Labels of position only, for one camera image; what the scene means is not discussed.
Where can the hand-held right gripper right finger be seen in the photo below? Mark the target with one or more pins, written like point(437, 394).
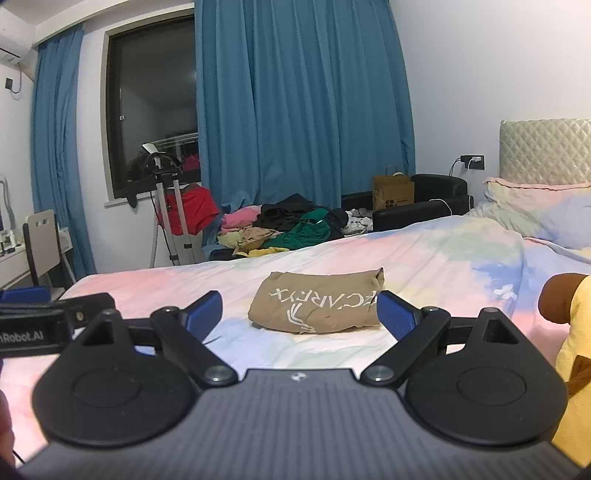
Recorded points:
point(397, 316)

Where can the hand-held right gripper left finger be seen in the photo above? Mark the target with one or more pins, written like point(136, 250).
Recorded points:
point(205, 309)

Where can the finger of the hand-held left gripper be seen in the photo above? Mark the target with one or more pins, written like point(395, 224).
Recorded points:
point(23, 294)

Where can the tan t-shirt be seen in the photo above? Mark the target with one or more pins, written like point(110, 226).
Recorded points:
point(314, 300)

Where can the white desk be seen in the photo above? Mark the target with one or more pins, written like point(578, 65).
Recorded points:
point(14, 263)

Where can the grey chair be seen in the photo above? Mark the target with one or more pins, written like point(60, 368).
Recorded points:
point(41, 240)

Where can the pastel tie-dye bedsheet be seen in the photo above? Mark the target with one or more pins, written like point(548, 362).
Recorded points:
point(438, 258)

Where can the light blue garment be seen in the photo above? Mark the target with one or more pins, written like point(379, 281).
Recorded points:
point(212, 237)

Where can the yellow garment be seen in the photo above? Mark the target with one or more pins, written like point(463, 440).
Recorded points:
point(268, 251)

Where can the beige garment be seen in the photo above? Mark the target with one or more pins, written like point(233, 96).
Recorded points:
point(254, 236)

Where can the garment steamer stand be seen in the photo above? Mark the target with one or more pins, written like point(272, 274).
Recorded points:
point(178, 217)

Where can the pink garment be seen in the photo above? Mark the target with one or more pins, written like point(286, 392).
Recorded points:
point(240, 218)

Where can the red garment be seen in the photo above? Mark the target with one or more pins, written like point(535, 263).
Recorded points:
point(198, 207)

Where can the white cloth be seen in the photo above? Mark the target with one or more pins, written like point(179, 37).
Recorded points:
point(358, 221)

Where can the brown paper bag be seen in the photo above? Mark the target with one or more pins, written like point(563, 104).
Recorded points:
point(392, 191)

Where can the black garment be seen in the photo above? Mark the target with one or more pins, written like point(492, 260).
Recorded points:
point(291, 210)

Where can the black sofa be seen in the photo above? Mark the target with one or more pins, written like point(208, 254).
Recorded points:
point(438, 184)

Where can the narrow blue curtain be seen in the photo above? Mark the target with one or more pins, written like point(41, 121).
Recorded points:
point(60, 147)

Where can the pastel pillow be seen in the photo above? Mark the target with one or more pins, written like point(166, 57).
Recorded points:
point(545, 212)

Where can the yellow plush toy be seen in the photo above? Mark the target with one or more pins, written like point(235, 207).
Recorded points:
point(577, 332)

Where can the dark window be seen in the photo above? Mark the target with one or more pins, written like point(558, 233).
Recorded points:
point(152, 106)

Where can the quilted beige headboard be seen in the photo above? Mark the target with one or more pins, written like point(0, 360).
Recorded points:
point(545, 147)

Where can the wide blue curtain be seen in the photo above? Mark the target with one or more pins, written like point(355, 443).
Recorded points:
point(300, 101)

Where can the white air conditioner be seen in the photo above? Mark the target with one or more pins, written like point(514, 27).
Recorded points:
point(14, 48)

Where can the wall socket with charger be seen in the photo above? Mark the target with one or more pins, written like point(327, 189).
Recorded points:
point(473, 162)

